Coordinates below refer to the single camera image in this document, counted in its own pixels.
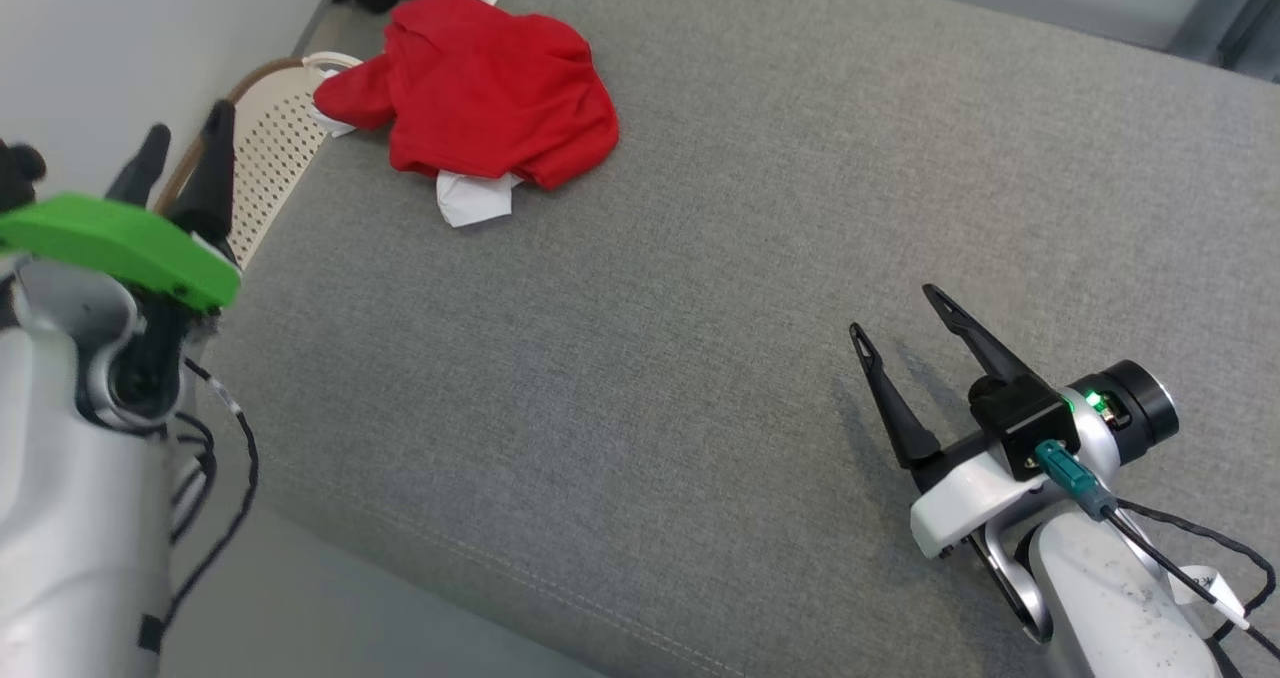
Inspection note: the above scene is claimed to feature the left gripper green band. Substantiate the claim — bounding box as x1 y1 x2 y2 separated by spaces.
0 100 241 359

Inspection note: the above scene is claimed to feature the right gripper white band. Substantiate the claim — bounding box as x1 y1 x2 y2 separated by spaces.
848 283 1061 559

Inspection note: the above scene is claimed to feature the red and white basketball jersey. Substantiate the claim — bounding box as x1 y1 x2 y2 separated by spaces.
310 0 621 229

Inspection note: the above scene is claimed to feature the cream perforated laundry basket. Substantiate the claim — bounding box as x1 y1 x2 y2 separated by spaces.
155 51 363 271

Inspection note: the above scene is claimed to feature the grey fabric sofa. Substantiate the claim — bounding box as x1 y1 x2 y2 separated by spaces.
200 0 1280 678

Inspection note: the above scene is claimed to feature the right camera cable teal plug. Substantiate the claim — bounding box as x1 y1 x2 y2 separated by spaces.
1033 438 1280 659

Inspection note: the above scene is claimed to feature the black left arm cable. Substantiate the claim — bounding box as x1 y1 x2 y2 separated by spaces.
140 356 261 654

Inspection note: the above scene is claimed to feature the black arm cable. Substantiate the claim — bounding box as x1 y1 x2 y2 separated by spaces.
1112 498 1280 678
140 356 261 654

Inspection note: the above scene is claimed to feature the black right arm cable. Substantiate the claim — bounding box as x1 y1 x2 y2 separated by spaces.
1112 498 1280 678

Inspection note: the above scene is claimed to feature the grey partition post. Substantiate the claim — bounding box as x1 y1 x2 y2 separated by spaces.
1165 0 1280 84

